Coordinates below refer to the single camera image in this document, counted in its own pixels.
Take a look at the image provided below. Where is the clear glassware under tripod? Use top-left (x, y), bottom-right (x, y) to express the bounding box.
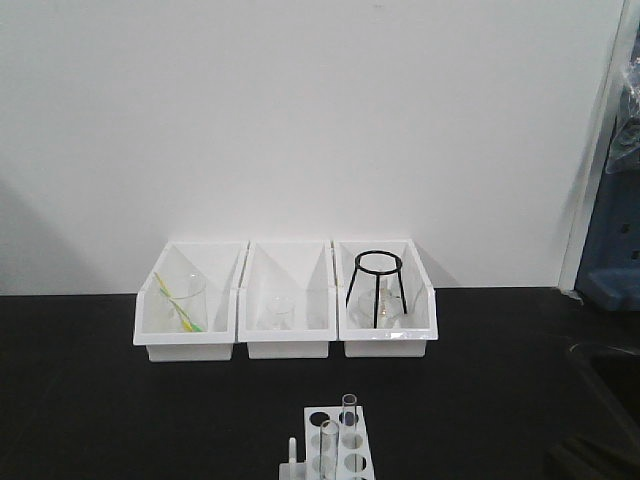
top-left (351, 288), bottom-right (404, 329)

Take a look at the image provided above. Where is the white plastic bin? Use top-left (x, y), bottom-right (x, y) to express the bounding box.
top-left (237, 240), bottom-right (337, 359)
top-left (133, 241), bottom-right (249, 362)
top-left (333, 239), bottom-right (438, 358)

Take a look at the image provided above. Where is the black sink basin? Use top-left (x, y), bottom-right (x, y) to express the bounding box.
top-left (567, 343), bottom-right (639, 450)

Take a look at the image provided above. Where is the middle white plastic bin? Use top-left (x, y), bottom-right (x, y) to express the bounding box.
top-left (237, 240), bottom-right (337, 359)

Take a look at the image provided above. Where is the short clear glass test tube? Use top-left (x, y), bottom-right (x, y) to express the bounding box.
top-left (340, 393), bottom-right (358, 433)

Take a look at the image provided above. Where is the white test tube rack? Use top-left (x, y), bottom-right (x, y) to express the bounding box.
top-left (278, 406), bottom-right (376, 479)

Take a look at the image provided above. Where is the yellow green stirring rod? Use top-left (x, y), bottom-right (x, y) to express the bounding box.
top-left (153, 271), bottom-right (205, 334)

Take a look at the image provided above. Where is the tall clear glass test tube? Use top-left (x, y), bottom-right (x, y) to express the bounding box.
top-left (318, 420), bottom-right (340, 480)

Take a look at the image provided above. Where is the clear plastic bag of pegs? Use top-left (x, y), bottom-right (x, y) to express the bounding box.
top-left (605, 34), bottom-right (639, 173)

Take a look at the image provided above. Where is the right white plastic bin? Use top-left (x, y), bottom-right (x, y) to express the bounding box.
top-left (333, 239), bottom-right (438, 358)

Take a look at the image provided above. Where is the black wire tripod stand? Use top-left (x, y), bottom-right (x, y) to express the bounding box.
top-left (345, 250), bottom-right (408, 323)

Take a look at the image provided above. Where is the left white plastic bin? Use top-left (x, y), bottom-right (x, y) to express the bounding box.
top-left (133, 241), bottom-right (249, 362)

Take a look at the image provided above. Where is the blue grey pegboard drying rack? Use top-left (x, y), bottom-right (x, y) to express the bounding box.
top-left (575, 1), bottom-right (639, 312)

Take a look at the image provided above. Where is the small clear glass beaker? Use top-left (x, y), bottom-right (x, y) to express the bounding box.
top-left (267, 296), bottom-right (295, 330)

